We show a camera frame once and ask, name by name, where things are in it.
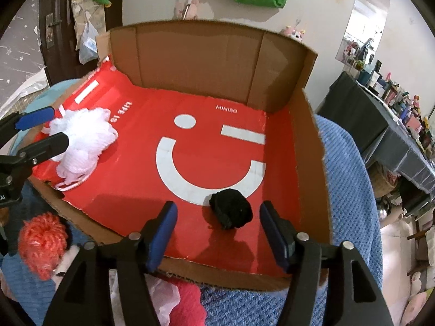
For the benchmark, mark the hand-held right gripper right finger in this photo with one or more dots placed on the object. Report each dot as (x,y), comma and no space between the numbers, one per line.
(275,237)

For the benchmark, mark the beige hanging organizer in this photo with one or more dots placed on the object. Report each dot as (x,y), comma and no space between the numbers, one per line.
(80,6)

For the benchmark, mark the coral mesh bath sponge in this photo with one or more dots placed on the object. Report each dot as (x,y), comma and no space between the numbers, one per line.
(40,244)

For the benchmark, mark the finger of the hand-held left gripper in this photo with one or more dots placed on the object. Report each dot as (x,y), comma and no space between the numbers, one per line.
(34,117)
(44,147)

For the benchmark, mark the wall mirror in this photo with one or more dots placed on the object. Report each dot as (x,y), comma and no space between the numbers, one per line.
(367,23)

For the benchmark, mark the black knitted pouf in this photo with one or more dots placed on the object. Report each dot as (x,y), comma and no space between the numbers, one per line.
(231,209)

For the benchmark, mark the row of cosmetic bottles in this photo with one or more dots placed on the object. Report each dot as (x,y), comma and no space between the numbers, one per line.
(401,98)

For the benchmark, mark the pink unicorn plush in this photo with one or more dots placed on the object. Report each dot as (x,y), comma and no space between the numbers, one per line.
(294,34)

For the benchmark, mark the white mesh bath sponge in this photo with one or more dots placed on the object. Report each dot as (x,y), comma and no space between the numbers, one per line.
(85,142)

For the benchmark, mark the clear plastic bag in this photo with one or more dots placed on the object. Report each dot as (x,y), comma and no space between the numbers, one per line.
(89,44)

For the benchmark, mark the cardboard box with red lining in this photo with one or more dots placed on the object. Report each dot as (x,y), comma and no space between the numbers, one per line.
(136,176)

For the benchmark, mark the pale pink cloth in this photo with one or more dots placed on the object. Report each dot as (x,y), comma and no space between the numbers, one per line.
(163,298)

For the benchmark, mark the dark wooden door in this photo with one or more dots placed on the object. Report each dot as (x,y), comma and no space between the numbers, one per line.
(61,57)

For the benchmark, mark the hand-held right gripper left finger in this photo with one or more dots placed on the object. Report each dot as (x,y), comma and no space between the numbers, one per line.
(163,237)

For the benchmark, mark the table with grey cloth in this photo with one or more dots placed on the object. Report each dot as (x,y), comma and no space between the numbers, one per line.
(367,119)

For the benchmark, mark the red fluffy pouch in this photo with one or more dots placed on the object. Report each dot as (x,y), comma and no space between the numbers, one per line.
(188,305)

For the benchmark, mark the wicker basket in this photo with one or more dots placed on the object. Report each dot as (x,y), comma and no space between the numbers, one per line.
(380,183)

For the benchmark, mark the blue blanket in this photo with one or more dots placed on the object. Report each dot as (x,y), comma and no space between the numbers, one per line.
(346,193)

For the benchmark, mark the white stick with orange tip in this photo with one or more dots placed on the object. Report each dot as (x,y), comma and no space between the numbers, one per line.
(190,0)

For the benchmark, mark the white plastic sheet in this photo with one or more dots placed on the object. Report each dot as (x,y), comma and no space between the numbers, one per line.
(20,88)

